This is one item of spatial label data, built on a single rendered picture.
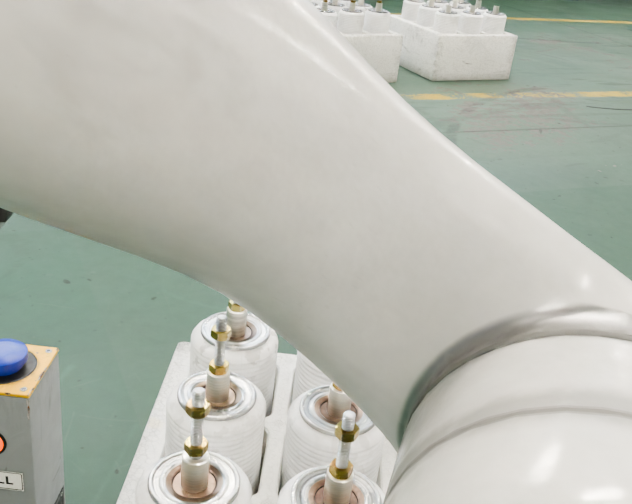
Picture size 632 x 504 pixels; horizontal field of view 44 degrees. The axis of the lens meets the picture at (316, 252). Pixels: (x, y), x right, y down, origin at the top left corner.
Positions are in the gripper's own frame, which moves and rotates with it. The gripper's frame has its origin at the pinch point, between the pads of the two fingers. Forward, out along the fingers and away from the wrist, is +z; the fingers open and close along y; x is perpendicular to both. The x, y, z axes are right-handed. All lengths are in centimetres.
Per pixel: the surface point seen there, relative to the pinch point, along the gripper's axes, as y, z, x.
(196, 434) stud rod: -16.9, 16.0, 4.6
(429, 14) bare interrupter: -58, 23, -272
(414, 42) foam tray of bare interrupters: -53, 34, -269
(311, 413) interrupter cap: -25.8, 21.3, -6.4
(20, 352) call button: -1.2, 13.4, -0.1
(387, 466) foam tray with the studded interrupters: -34.2, 28.7, -8.9
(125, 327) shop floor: 6, 46, -56
